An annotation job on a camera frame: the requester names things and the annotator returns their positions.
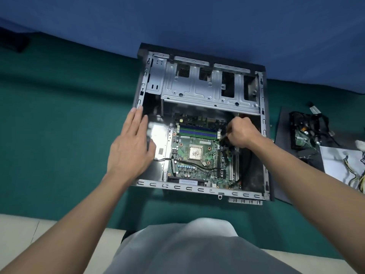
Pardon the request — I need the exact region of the green motherboard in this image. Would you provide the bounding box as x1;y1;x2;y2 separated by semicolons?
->
167;111;243;190

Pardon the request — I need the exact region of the person's right hand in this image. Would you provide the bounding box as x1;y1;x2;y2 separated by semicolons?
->
219;116;264;149

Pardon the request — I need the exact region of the thin black cable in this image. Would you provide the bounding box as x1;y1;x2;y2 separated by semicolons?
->
153;156;229;172

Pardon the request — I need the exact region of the black hard drive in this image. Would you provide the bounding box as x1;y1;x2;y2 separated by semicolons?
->
289;111;320;152

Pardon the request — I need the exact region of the blue backdrop cloth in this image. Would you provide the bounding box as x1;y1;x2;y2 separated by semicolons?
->
0;0;365;95

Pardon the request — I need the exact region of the open black computer case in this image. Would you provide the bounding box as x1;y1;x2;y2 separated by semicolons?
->
133;43;275;205

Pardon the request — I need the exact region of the silver processor chip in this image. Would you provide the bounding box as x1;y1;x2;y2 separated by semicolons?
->
189;145;204;161

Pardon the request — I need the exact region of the black case side panel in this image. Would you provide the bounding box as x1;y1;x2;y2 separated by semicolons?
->
270;107;344;205

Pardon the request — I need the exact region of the grey shirt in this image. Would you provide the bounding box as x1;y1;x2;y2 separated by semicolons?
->
104;218;303;274

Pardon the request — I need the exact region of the silver metal drive cage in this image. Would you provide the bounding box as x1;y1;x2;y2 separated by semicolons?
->
161;55;261;115

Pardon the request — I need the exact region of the flat cable with white label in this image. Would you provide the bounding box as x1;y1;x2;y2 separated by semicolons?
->
306;102;322;115

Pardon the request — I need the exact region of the white power supply box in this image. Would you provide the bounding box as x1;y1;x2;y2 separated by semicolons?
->
319;145;365;186

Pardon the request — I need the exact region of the person's left hand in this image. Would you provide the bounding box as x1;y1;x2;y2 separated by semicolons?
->
107;107;157;180

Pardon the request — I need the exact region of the green table cloth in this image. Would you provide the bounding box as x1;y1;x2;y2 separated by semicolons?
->
0;31;365;260

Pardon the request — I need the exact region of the person's right forearm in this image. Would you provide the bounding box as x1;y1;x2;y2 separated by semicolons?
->
247;136;365;274

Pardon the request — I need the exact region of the black object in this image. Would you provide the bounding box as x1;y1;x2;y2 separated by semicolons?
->
0;28;31;53

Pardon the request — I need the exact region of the yellow and black wire bundle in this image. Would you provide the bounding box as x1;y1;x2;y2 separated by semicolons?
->
343;155;365;195

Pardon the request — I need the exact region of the person's left forearm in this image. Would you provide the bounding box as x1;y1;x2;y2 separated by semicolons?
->
0;170;136;274

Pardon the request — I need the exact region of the bundle of black cables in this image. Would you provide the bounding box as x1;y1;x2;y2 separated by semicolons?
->
307;112;340;148

